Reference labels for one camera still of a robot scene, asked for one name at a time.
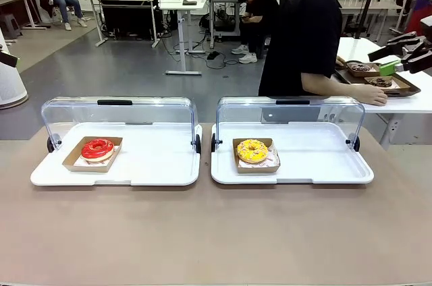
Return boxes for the chocolate glazed donut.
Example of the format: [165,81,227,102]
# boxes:
[368,77,393,88]

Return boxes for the brown cardboard donut tray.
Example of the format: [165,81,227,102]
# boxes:
[346,61,381,78]
[363,76,411,94]
[232,137,281,175]
[62,136,124,173]

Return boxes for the purple sprinkled chocolate donut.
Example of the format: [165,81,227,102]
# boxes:
[348,62,372,73]

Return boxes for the dark brown serving tray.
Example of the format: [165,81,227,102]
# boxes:
[333,59,422,98]

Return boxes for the t-shirt person's right forearm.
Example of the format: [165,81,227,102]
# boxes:
[301,70,364,102]

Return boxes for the person in black t-shirt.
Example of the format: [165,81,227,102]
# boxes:
[258,0,372,98]

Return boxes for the red glazed donut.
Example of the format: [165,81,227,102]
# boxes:
[80,138,115,163]

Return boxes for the seated person in black clothes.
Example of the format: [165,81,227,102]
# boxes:
[231,0,280,64]

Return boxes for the yellow sprinkled donut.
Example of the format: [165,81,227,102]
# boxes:
[236,140,269,165]

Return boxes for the t-shirt person's right hand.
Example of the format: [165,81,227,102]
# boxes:
[356,83,388,107]

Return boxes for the grey plastic stool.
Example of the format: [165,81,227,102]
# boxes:
[0,18,23,40]

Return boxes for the white side table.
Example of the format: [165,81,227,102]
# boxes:
[332,36,432,147]

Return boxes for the grey-topped background workbench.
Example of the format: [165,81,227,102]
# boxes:
[337,0,402,38]

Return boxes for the clear hinged display lid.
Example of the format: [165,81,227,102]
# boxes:
[211,96,365,154]
[40,96,203,155]

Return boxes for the white display tray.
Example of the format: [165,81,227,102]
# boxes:
[30,122,203,188]
[211,122,375,185]

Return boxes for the white height-adjustable desk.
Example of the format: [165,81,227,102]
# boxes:
[158,0,209,76]

